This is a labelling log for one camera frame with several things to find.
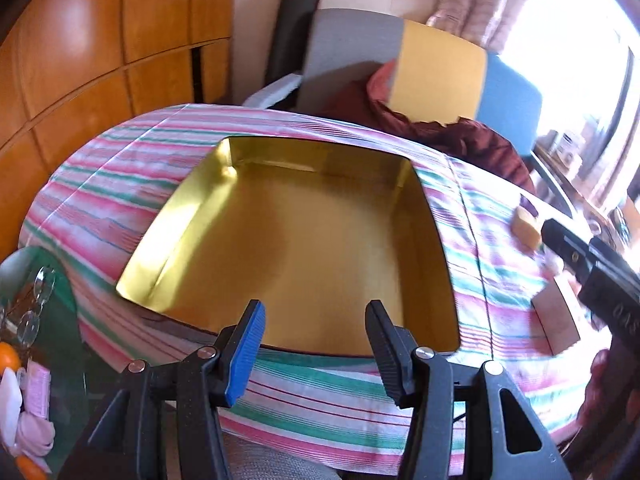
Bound wooden wardrobe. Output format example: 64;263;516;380
1;0;233;255

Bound green glass side table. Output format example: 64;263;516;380
1;247;89;479

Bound dark red jacket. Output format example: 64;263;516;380
319;60;535;193

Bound grey yellow blue armchair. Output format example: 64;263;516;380
243;9;541;157

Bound gold square tin tray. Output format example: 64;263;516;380
116;136;460;356

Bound pink white items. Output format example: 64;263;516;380
0;360;55;458

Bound cream box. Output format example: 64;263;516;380
532;275;582;356

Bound yellow sponge block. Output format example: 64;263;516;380
510;206;541;250

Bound shelf with clutter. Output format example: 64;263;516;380
534;120;639;246

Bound black rolled mat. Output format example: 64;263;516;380
264;0;318;84

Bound striped pink green tablecloth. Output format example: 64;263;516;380
20;104;611;474

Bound orange fruit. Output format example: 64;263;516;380
0;341;22;375

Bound glasses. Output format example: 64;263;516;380
16;266;56;349

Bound right hand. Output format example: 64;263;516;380
577;349;640;428

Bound purple origami paper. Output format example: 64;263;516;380
520;195;539;218

